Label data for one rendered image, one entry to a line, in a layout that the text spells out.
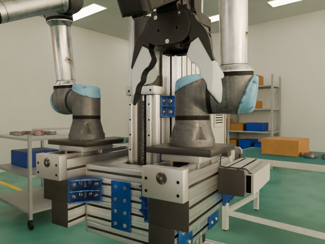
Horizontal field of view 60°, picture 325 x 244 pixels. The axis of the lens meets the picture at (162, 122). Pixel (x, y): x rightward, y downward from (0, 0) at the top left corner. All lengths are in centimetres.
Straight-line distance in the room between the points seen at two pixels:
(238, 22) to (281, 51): 618
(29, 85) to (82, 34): 191
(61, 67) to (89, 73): 619
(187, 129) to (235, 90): 19
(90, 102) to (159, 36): 79
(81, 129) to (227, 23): 68
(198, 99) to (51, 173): 60
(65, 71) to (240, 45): 77
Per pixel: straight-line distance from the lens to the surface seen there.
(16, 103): 657
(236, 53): 88
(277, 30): 720
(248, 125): 658
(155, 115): 109
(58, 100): 132
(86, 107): 118
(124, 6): 37
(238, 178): 98
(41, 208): 325
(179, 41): 41
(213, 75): 38
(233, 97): 86
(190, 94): 89
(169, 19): 43
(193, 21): 41
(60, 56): 133
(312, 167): 254
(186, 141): 88
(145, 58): 44
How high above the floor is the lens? 114
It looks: 1 degrees down
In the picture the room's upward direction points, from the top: straight up
